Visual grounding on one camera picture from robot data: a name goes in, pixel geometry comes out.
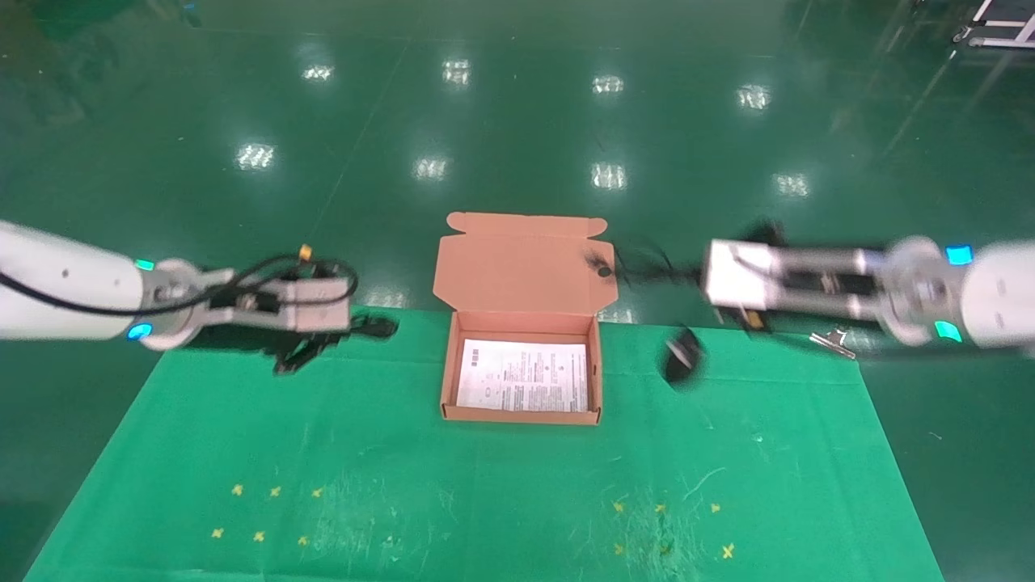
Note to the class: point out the metal table clamp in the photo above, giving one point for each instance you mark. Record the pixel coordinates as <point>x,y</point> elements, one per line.
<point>833,343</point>

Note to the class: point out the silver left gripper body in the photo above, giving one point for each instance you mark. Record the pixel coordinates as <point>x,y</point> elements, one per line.
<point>315,305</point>

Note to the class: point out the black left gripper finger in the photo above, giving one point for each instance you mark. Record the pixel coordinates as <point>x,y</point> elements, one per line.
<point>333,335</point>
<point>293,360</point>

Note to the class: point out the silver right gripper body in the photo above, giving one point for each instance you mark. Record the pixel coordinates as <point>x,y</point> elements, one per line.
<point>776,279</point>

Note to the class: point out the green table cloth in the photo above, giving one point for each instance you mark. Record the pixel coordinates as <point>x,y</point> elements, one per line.
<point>485,485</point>

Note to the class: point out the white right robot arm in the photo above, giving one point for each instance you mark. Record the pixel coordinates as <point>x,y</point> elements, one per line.
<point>986,299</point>

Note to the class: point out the white metal cart frame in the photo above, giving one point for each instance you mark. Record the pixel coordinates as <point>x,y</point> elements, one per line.
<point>1003,36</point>

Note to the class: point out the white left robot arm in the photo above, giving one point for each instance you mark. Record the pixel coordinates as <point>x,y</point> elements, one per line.
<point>65,291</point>

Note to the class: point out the open brown cardboard box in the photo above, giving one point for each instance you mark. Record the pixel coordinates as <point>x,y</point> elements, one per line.
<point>525,275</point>

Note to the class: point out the white printed instruction sheet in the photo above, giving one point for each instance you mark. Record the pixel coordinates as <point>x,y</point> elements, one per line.
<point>524,376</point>

